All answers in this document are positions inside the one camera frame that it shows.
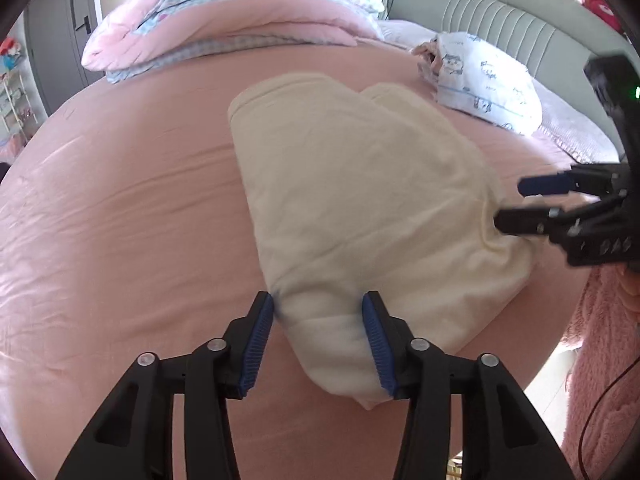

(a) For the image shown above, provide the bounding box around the plain cream garment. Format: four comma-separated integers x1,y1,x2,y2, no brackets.
227,72,535,409

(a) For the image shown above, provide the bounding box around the red and blue plush toy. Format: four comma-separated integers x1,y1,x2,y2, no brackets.
0,37,23,73

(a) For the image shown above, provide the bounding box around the pale pink pillow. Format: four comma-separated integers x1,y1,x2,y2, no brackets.
377,19,436,51

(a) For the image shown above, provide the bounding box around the pale strappy garment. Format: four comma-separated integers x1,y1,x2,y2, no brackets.
411,40,443,81

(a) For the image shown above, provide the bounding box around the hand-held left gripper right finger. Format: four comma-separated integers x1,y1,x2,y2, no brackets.
362,290,576,480

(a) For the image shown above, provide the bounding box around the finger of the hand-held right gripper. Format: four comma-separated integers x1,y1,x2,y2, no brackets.
494,192,632,268
519,165,629,198

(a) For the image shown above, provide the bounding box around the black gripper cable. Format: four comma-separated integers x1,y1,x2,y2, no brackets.
577,355,640,480

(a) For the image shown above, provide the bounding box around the grey padded headboard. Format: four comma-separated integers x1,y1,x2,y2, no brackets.
387,0,640,161

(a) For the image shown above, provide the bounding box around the white cartoon print pajamas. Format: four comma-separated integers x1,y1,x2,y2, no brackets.
435,31,543,136

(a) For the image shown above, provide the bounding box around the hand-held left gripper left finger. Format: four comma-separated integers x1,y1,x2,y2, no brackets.
55,290,275,480

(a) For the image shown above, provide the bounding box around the pale waffle-textured pillow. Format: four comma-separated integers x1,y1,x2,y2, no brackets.
530,75,621,166

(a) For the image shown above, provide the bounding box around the white wire shelf rack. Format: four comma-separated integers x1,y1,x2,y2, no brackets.
0,67,41,136

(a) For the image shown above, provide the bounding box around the pink folded quilt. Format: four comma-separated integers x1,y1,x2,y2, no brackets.
81,0,386,86

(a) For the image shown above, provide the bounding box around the grey door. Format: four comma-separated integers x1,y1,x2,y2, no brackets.
25,0,106,111

